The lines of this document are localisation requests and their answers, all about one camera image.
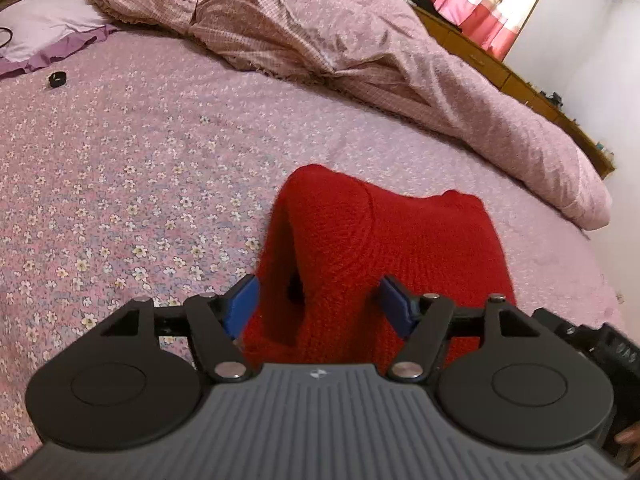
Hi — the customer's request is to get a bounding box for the wooden cabinet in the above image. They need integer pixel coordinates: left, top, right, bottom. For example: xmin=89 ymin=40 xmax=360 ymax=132
xmin=412 ymin=2 xmax=616 ymax=178

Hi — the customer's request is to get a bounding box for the red knit cardigan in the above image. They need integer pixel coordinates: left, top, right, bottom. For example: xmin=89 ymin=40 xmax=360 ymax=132
xmin=242 ymin=164 xmax=518 ymax=376

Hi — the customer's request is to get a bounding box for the pink checked quilt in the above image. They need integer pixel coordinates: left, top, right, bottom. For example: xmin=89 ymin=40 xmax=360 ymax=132
xmin=31 ymin=0 xmax=613 ymax=231

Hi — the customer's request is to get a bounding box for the pink and white curtain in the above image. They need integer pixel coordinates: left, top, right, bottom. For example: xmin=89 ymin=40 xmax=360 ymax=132
xmin=385 ymin=0 xmax=561 ymax=63

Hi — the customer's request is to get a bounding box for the pink floral bed sheet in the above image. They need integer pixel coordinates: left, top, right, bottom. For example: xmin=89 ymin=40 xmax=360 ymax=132
xmin=0 ymin=25 xmax=631 ymax=466

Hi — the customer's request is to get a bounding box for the person's right hand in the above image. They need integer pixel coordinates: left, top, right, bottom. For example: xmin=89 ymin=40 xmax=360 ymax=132
xmin=614 ymin=422 xmax=640 ymax=457

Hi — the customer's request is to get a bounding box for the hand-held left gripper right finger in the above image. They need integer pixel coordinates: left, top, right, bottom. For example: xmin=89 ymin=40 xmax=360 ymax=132
xmin=377 ymin=275 xmax=545 ymax=384

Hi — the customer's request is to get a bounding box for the lilac cloth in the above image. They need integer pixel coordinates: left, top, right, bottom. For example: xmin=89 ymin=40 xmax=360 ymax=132
xmin=0 ymin=0 xmax=120 ymax=78

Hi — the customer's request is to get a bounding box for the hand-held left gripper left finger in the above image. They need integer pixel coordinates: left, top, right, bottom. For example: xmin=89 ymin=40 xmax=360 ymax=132
xmin=95 ymin=274 xmax=262 ymax=384

